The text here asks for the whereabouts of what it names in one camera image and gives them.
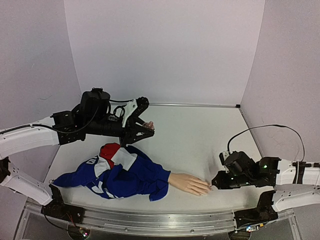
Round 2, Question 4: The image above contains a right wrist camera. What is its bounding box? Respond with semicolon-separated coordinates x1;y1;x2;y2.
219;151;230;174

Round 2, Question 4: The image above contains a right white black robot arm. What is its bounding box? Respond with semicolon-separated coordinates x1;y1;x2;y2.
211;151;320;212

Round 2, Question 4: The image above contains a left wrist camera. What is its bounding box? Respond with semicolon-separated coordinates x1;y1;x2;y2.
122;96;150;127

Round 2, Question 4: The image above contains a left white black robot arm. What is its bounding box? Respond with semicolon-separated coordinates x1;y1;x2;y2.
0;88;155;219

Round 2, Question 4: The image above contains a left black base cable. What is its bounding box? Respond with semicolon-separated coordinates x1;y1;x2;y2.
41;212;76;232

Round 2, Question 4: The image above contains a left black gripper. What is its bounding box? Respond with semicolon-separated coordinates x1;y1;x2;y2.
87;116;156;149

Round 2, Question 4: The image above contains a right black camera cable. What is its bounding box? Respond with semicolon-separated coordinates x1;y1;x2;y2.
226;124;306;162

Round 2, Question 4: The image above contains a blue red white jacket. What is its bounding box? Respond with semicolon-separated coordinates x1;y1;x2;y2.
52;143;170;202

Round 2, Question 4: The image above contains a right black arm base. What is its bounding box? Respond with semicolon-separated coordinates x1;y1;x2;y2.
234;190;278;229

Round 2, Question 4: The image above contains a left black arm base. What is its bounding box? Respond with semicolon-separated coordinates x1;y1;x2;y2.
41;184;85;224

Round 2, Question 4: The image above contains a clear nail polish bottle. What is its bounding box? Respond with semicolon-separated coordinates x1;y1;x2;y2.
142;121;155;129

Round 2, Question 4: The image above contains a mannequin hand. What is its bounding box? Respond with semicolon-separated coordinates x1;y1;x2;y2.
168;172;211;196

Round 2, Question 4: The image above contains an aluminium front rail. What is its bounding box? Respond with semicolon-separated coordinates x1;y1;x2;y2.
14;199;302;240

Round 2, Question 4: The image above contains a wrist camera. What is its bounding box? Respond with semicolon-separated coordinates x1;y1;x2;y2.
122;96;150;127
219;151;230;174

